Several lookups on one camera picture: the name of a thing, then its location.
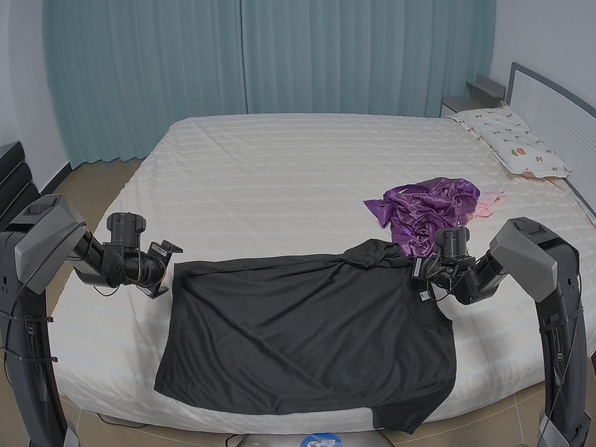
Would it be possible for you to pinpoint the purple garment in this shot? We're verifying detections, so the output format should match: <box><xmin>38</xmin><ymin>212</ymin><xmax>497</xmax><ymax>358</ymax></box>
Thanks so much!
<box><xmin>363</xmin><ymin>177</ymin><xmax>480</xmax><ymax>257</ymax></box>

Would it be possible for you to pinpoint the blue-green curtain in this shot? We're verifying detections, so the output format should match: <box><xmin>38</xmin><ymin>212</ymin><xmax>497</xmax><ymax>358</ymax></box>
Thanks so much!
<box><xmin>44</xmin><ymin>0</ymin><xmax>246</xmax><ymax>166</ymax></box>
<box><xmin>240</xmin><ymin>0</ymin><xmax>494</xmax><ymax>119</ymax></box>

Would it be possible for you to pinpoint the pink garment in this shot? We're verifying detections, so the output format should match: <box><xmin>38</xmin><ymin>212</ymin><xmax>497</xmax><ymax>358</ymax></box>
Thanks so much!
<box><xmin>468</xmin><ymin>187</ymin><xmax>507</xmax><ymax>220</ymax></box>

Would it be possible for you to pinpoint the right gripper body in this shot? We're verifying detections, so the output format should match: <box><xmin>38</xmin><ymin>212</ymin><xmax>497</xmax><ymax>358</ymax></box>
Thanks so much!
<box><xmin>411</xmin><ymin>256</ymin><xmax>450</xmax><ymax>291</ymax></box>

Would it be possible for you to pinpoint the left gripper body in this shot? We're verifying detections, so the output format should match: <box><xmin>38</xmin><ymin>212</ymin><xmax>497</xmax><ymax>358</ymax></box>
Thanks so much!
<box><xmin>139</xmin><ymin>244</ymin><xmax>167</xmax><ymax>292</ymax></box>

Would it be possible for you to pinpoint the black T-shirt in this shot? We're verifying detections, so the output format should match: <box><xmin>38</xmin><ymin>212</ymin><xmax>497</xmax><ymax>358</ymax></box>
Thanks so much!
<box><xmin>154</xmin><ymin>238</ymin><xmax>459</xmax><ymax>435</ymax></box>

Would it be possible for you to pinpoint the grey bedside table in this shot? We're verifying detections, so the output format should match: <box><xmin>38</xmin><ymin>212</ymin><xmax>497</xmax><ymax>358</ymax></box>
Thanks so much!
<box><xmin>441</xmin><ymin>74</ymin><xmax>506</xmax><ymax>117</ymax></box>

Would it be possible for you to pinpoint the black chest of drawers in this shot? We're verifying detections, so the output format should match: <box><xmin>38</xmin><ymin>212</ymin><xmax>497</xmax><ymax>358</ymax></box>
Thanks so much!
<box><xmin>0</xmin><ymin>141</ymin><xmax>43</xmax><ymax>227</ymax></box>

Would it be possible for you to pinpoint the white printed pillow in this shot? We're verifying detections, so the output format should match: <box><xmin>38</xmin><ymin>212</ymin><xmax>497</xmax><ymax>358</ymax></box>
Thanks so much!
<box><xmin>448</xmin><ymin>106</ymin><xmax>572</xmax><ymax>179</ymax></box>

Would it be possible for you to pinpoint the bed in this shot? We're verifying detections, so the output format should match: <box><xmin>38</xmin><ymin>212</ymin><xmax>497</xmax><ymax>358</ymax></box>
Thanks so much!
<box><xmin>49</xmin><ymin>62</ymin><xmax>596</xmax><ymax>425</ymax></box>

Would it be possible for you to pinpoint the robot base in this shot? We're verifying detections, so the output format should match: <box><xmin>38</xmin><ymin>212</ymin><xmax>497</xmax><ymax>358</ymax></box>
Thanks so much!
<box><xmin>247</xmin><ymin>431</ymin><xmax>387</xmax><ymax>447</ymax></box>

